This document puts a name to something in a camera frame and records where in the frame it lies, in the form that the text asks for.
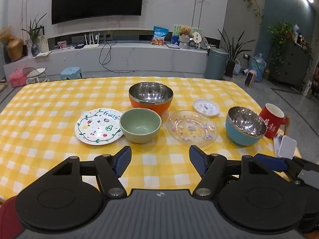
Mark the grey cabinet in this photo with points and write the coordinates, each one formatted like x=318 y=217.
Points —
x=291 y=64

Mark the brown teddy bear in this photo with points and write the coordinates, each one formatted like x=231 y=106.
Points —
x=185 y=36

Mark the orange steel bowl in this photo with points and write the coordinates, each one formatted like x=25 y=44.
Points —
x=149 y=107

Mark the blue water bottle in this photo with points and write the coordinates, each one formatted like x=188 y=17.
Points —
x=258 y=67

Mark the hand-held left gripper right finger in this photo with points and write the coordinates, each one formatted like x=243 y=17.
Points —
x=197 y=160

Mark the person's red clothing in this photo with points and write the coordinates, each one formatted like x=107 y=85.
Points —
x=6 y=215

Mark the green ceramic bowl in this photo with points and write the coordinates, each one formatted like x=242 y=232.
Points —
x=139 y=127

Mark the clear glass patterned plate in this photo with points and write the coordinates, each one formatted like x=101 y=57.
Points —
x=192 y=129

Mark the pink basket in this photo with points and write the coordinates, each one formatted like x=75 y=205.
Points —
x=17 y=79

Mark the small pink heater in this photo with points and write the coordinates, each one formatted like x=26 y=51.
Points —
x=250 y=79

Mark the pink photo frame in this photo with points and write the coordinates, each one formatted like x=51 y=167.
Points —
x=62 y=44

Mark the ivy plant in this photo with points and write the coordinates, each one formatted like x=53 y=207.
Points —
x=280 y=33

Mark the blue snack bag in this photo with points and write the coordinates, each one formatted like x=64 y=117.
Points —
x=159 y=36

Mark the white router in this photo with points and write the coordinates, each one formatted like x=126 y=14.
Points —
x=91 y=45

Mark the woven basket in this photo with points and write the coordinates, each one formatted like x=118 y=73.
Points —
x=237 y=67

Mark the white fruit print plate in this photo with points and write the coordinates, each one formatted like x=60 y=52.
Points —
x=97 y=129

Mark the grey trash bin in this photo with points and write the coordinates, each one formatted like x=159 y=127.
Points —
x=215 y=63

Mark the black wall television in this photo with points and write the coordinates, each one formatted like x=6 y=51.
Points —
x=97 y=0

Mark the small white patterned plate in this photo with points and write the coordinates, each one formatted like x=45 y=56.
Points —
x=205 y=107

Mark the white marble television console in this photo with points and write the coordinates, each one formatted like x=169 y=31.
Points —
x=149 y=59

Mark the blue plastic stool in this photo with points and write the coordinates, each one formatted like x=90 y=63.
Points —
x=71 y=72

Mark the brown vase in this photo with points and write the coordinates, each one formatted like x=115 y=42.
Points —
x=15 y=49

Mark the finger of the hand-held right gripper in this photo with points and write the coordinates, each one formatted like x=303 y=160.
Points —
x=270 y=163

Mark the plant in blue vase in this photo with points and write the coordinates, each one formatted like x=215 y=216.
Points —
x=35 y=47

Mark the yellow checked tablecloth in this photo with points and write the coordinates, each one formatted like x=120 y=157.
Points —
x=49 y=129

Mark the blue steel bowl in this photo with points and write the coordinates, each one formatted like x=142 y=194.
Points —
x=239 y=137

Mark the long leaf potted plant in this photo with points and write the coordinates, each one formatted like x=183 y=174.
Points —
x=230 y=67

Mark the white cloud shaped sign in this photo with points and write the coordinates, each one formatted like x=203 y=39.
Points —
x=197 y=38

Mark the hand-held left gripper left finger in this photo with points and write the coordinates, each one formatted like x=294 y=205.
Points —
x=123 y=159

